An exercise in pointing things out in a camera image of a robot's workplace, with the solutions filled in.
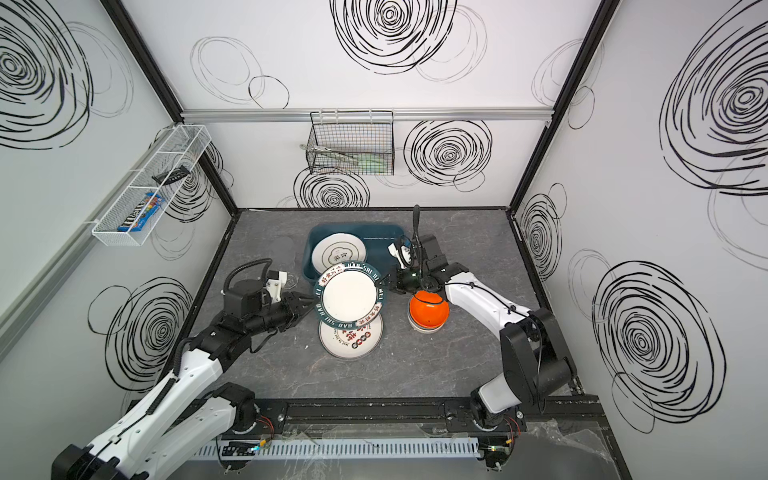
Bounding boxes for green item in basket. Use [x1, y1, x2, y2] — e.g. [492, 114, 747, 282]
[355, 153, 390, 175]

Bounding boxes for white slotted cable duct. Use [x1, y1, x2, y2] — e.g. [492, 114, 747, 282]
[191, 438, 481, 462]

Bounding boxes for white plate black emblem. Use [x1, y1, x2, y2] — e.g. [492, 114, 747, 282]
[310, 233, 367, 273]

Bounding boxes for blue candy packet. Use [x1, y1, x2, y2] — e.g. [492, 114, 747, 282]
[117, 192, 165, 233]

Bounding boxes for black wire basket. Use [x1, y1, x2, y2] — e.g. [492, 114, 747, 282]
[303, 109, 395, 176]

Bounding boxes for white wire shelf basket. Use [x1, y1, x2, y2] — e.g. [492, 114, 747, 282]
[92, 124, 211, 247]

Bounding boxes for clear glass cup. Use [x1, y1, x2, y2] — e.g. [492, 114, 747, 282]
[279, 271, 299, 291]

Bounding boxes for orange bowl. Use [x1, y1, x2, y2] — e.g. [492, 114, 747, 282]
[408, 290, 450, 327]

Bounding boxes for white plate red symbols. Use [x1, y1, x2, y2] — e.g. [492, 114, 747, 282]
[318, 315, 384, 360]

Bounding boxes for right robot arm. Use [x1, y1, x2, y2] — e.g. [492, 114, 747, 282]
[383, 235, 577, 431]

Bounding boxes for black mounting rail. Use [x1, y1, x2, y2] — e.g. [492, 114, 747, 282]
[255, 395, 608, 433]

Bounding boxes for teal plastic bin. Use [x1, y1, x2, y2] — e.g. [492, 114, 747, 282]
[301, 222, 404, 283]

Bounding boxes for green rim plate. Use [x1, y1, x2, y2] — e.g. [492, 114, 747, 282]
[314, 261, 385, 330]

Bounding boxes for metal tongs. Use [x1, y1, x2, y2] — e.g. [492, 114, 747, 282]
[299, 144, 358, 165]

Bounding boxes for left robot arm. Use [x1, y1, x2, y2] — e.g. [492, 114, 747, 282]
[51, 259, 318, 479]

